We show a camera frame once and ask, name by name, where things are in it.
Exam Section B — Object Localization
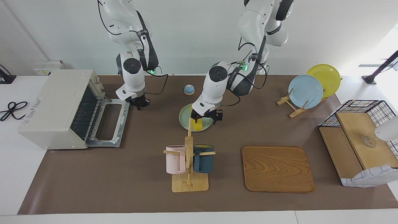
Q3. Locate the dark teal mug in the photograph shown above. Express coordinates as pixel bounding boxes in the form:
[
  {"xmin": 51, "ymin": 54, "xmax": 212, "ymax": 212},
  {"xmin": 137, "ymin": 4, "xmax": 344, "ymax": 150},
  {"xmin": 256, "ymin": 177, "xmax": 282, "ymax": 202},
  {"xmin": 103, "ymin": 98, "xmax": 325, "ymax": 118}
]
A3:
[{"xmin": 193, "ymin": 144, "xmax": 215, "ymax": 174}]

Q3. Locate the wooden wire shelf crate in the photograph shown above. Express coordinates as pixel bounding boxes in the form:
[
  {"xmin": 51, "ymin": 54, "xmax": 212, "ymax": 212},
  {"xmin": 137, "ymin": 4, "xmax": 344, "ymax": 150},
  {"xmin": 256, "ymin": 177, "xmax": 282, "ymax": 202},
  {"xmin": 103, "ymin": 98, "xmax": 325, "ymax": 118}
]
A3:
[{"xmin": 340, "ymin": 164, "xmax": 398, "ymax": 188}]

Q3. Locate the brown table mat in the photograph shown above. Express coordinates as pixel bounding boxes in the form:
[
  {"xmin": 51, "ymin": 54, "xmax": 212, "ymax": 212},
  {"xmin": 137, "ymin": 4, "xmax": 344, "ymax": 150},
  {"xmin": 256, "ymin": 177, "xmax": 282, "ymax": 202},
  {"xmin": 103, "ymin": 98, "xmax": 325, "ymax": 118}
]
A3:
[{"xmin": 17, "ymin": 75, "xmax": 398, "ymax": 215}]

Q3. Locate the wooden plate rack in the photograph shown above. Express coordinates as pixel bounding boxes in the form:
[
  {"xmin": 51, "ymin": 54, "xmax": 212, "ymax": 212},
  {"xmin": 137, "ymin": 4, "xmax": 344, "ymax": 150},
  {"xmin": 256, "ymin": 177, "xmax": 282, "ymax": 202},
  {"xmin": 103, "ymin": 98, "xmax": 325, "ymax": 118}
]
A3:
[{"xmin": 276, "ymin": 79, "xmax": 342, "ymax": 119}]

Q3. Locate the wire and wood storage rack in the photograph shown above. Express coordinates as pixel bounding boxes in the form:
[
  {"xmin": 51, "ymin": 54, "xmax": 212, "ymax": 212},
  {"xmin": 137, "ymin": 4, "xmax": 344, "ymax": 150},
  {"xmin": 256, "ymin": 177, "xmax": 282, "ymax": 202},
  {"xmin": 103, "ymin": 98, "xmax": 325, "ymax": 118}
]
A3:
[{"xmin": 319, "ymin": 100, "xmax": 398, "ymax": 188}]

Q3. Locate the coiled black cable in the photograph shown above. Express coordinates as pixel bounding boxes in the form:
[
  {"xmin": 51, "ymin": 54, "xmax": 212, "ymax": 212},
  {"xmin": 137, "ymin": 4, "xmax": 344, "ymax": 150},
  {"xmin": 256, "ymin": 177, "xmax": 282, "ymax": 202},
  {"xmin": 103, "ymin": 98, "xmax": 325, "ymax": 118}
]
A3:
[{"xmin": 0, "ymin": 101, "xmax": 29, "ymax": 122}]

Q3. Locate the black stand with slanted pole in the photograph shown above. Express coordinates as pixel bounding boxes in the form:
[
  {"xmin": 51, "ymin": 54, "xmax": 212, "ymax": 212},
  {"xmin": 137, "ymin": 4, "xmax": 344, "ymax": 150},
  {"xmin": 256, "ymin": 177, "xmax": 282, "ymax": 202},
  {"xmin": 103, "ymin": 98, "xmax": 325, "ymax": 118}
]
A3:
[{"xmin": 362, "ymin": 50, "xmax": 398, "ymax": 85}]

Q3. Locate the glass oven door with handle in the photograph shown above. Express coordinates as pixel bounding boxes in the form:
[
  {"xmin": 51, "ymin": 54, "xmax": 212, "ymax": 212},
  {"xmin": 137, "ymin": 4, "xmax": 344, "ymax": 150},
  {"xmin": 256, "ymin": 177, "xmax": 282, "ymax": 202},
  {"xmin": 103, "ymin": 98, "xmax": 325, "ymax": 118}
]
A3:
[{"xmin": 86, "ymin": 98, "xmax": 130, "ymax": 147}]

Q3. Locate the cream toaster oven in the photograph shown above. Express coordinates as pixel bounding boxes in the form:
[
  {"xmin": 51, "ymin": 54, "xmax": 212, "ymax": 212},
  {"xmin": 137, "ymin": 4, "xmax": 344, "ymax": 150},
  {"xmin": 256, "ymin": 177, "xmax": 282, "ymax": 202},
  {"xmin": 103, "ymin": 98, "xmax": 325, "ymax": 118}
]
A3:
[{"xmin": 18, "ymin": 69, "xmax": 108, "ymax": 150}]

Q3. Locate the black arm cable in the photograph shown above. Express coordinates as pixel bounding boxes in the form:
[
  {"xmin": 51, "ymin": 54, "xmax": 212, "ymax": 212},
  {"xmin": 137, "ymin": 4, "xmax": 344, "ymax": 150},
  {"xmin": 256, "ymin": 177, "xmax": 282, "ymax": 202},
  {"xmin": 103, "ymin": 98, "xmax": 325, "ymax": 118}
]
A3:
[
  {"xmin": 222, "ymin": 42, "xmax": 268, "ymax": 107},
  {"xmin": 144, "ymin": 65, "xmax": 169, "ymax": 96}
]

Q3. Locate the light blue plate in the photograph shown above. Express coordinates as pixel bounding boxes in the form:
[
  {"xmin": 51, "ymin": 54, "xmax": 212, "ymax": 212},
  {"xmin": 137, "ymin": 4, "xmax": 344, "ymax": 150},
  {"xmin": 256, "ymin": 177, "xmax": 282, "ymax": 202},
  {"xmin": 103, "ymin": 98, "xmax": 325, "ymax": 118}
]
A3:
[{"xmin": 288, "ymin": 75, "xmax": 324, "ymax": 109}]

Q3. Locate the small clear glass dish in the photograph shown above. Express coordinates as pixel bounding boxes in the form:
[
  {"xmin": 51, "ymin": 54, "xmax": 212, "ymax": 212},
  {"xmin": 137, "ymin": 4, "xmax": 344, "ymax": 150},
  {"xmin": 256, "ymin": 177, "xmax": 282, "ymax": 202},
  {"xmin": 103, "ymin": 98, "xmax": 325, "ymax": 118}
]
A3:
[{"xmin": 362, "ymin": 135, "xmax": 377, "ymax": 148}]

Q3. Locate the white wall socket box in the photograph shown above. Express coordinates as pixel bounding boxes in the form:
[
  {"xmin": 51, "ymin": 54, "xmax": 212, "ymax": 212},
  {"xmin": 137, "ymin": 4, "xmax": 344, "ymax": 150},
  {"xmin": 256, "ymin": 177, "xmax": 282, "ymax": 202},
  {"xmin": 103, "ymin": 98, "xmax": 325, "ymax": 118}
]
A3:
[{"xmin": 33, "ymin": 60, "xmax": 67, "ymax": 76}]

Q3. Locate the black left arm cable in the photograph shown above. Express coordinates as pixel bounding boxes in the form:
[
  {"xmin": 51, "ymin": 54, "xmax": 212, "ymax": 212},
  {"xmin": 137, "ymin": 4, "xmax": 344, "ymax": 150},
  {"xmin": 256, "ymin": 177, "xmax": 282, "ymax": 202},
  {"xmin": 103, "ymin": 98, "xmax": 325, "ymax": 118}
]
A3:
[{"xmin": 222, "ymin": 42, "xmax": 268, "ymax": 107}]

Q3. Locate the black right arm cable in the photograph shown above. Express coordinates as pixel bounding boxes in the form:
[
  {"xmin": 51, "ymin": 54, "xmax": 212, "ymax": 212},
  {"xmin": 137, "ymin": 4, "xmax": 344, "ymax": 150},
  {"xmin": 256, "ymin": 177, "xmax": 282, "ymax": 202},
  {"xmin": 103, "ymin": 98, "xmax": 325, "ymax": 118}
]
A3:
[{"xmin": 144, "ymin": 65, "xmax": 169, "ymax": 96}]

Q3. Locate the wooden mug tree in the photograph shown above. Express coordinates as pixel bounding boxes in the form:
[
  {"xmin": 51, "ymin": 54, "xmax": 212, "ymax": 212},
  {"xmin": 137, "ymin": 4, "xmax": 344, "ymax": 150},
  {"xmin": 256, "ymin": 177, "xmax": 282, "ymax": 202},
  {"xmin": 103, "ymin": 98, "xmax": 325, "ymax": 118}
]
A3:
[{"xmin": 164, "ymin": 118, "xmax": 216, "ymax": 193}]

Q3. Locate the pale green plate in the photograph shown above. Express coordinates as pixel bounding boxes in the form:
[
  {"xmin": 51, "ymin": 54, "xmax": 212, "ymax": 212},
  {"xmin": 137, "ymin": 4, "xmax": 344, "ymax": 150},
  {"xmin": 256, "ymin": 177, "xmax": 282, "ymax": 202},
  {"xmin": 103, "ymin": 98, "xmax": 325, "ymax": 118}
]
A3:
[{"xmin": 178, "ymin": 103, "xmax": 214, "ymax": 132}]

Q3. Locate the pink mug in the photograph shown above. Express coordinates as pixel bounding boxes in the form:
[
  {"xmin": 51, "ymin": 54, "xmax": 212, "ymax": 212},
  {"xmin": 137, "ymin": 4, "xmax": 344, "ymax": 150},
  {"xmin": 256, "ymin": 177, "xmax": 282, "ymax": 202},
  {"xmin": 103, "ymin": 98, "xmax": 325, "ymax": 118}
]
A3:
[{"xmin": 165, "ymin": 145, "xmax": 186, "ymax": 174}]

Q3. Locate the white rounded object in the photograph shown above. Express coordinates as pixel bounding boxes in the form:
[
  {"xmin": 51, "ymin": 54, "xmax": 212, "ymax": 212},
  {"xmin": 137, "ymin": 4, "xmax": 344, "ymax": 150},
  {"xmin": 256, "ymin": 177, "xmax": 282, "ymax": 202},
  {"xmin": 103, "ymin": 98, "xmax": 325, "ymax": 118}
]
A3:
[{"xmin": 374, "ymin": 116, "xmax": 398, "ymax": 142}]

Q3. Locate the metal wire oven rack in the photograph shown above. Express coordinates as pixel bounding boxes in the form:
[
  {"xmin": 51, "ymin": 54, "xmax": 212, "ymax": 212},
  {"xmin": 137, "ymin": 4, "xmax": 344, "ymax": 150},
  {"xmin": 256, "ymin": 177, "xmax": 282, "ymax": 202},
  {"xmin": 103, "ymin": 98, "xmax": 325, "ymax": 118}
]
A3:
[{"xmin": 71, "ymin": 83, "xmax": 108, "ymax": 140}]

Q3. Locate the yellow plate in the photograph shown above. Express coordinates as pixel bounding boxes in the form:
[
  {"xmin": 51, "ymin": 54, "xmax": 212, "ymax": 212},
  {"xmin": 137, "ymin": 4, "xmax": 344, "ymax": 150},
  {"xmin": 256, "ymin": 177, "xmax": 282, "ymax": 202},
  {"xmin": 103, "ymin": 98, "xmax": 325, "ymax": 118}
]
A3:
[{"xmin": 307, "ymin": 64, "xmax": 341, "ymax": 98}]

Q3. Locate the wooden tray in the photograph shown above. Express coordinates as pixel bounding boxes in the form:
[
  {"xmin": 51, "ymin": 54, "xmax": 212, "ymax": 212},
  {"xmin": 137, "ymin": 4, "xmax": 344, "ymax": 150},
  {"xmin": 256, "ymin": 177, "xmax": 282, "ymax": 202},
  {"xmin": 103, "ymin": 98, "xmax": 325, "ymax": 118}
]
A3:
[{"xmin": 242, "ymin": 145, "xmax": 316, "ymax": 193}]

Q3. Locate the black stand with flat base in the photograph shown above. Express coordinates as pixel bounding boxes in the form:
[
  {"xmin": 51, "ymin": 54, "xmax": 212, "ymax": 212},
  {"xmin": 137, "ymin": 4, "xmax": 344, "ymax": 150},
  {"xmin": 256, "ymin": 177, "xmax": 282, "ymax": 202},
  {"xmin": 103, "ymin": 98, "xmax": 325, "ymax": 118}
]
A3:
[{"xmin": 0, "ymin": 65, "xmax": 16, "ymax": 84}]

